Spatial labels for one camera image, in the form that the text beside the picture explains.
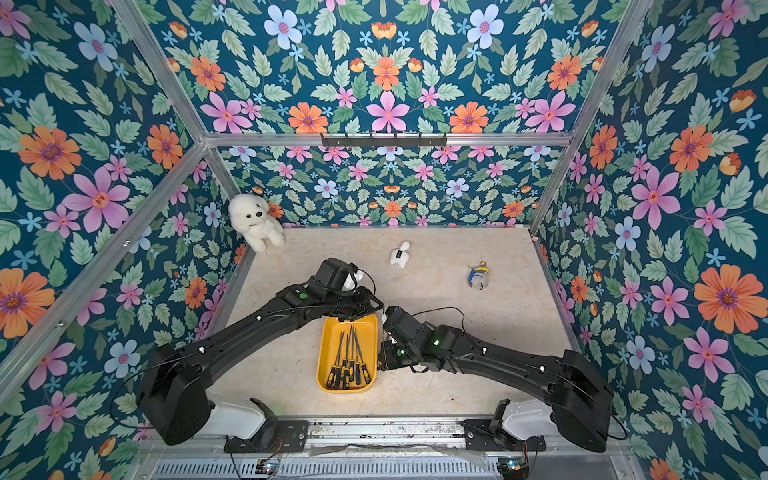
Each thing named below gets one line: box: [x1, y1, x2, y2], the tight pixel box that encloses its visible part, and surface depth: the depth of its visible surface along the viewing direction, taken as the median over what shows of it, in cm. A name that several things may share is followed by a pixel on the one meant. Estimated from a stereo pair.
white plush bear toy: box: [228, 193, 285, 253], surface depth 106 cm
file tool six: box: [352, 326, 361, 386], surface depth 85 cm
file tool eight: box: [342, 327, 352, 390], surface depth 85 cm
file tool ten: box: [326, 330, 346, 389], surface depth 84 cm
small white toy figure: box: [389, 241, 410, 269], surface depth 109 cm
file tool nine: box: [335, 330, 349, 389], surface depth 84 cm
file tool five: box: [348, 324, 355, 382], surface depth 86 cm
